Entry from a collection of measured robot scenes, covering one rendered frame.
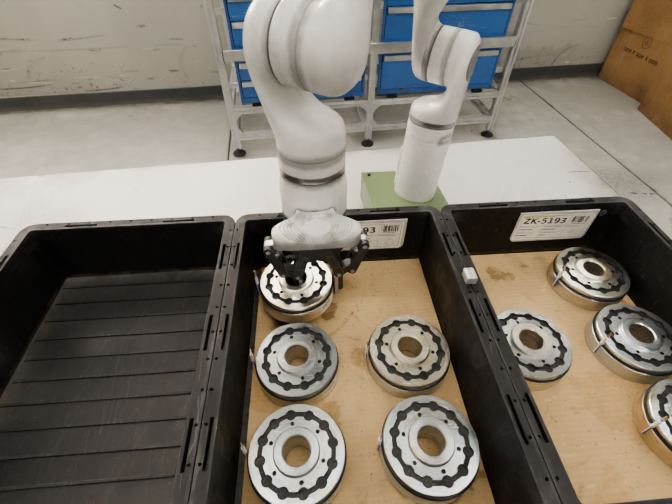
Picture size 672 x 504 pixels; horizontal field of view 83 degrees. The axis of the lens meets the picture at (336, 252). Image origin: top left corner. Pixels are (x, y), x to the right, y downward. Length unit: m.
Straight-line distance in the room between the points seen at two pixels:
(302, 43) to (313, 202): 0.15
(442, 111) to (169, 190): 0.69
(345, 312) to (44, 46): 3.20
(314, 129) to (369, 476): 0.36
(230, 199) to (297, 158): 0.64
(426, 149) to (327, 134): 0.45
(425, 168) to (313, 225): 0.46
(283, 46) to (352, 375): 0.38
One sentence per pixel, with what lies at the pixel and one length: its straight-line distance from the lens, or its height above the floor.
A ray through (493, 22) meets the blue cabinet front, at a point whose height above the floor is 0.68.
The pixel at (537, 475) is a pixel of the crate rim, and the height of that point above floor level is 0.93.
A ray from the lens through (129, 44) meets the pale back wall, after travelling 3.33.
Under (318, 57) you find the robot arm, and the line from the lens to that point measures 0.31.
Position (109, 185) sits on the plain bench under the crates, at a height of 0.70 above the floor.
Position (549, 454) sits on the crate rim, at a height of 0.93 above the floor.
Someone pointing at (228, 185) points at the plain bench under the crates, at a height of 0.70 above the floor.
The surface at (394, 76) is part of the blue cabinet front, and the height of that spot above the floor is 0.42.
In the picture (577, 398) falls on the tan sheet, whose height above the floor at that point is 0.83.
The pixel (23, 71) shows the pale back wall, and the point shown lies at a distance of 3.67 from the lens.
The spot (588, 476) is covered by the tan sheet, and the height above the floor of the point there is 0.83.
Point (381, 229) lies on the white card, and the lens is 0.58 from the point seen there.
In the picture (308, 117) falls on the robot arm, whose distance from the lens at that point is 0.37.
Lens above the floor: 1.29
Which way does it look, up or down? 46 degrees down
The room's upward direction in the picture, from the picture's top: straight up
